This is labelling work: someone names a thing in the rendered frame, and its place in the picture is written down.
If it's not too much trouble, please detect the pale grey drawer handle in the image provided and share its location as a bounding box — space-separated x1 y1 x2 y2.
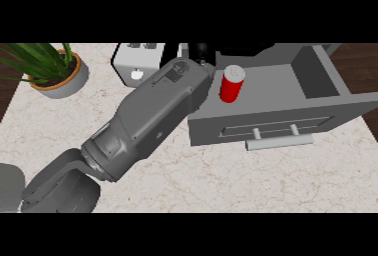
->
243 124 316 152

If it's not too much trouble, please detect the white toaster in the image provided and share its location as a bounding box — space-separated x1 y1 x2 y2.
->
110 42 184 89

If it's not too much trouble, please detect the grey open drawer box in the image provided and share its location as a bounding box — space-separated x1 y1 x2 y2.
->
187 43 354 118

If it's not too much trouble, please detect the red can with pale lid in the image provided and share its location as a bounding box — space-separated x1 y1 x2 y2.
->
217 64 246 105

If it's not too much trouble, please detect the grey drawer front panel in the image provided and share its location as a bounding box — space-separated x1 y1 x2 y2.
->
187 92 378 148

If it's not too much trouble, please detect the green leafy plant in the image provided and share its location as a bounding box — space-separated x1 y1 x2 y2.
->
0 42 77 85

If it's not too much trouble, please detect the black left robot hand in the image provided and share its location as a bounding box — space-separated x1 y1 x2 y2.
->
187 42 218 67

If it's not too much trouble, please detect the grey pot with orange rim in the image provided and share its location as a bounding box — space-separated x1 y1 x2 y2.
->
26 48 91 100

